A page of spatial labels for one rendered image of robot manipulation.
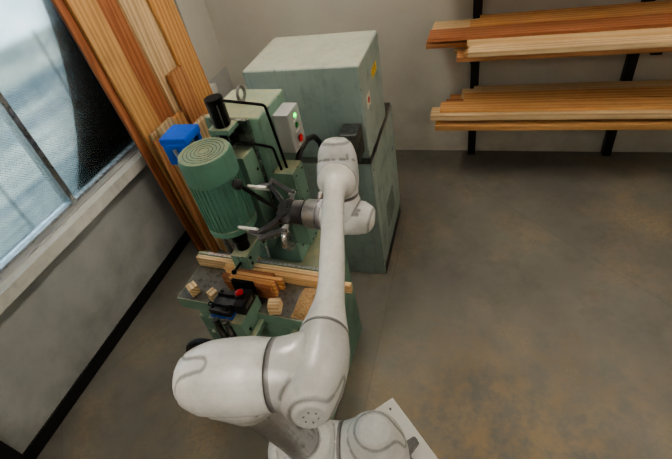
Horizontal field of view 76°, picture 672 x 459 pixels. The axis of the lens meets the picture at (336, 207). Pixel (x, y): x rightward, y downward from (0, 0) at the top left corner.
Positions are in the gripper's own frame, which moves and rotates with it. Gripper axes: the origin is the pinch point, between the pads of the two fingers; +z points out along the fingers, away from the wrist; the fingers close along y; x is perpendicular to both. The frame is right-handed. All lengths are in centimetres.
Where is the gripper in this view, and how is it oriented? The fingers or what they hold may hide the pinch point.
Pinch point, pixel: (247, 207)
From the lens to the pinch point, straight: 140.8
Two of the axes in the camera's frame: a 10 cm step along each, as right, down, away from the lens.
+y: 1.7, -9.6, 2.3
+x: -3.0, -2.7, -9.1
